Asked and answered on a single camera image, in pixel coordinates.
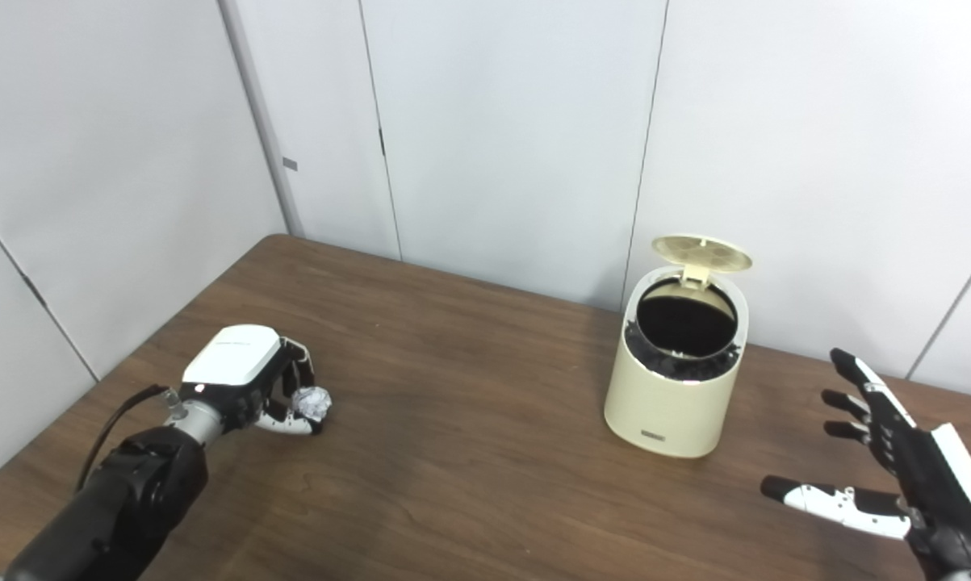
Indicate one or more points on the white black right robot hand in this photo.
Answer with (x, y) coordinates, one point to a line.
(945, 484)

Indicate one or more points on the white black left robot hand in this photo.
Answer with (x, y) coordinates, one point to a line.
(231, 355)

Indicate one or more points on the white paper ball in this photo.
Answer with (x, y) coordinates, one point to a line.
(311, 403)

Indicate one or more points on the cream round bin lid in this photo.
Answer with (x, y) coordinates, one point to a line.
(703, 252)

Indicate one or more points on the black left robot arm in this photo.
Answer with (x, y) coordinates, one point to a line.
(130, 492)

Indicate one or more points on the black bin liner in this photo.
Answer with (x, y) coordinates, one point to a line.
(683, 367)

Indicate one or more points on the cream-colored bin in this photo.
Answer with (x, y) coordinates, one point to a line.
(667, 411)

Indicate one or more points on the black panel seam clip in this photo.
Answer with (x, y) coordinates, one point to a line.
(31, 289)
(381, 142)

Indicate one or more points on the grey wall corner post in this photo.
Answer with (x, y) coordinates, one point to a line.
(263, 121)

